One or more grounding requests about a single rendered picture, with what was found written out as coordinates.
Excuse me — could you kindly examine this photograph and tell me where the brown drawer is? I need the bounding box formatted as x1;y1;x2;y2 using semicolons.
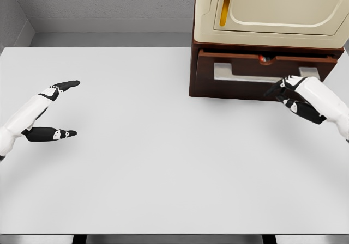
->
196;48;338;94

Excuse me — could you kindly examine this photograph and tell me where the silver drawer handle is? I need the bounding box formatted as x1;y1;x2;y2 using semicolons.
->
214;62;320;83

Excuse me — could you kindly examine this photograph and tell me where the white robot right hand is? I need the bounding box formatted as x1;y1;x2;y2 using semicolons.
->
263;75;349;127

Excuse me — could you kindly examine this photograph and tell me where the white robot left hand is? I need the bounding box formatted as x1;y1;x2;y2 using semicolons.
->
2;80;81;147

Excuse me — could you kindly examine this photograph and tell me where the cream cabinet door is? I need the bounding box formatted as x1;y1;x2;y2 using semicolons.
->
213;0;345;36

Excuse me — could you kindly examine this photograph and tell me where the cream and brown cabinet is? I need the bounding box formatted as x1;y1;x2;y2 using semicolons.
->
189;0;348;102

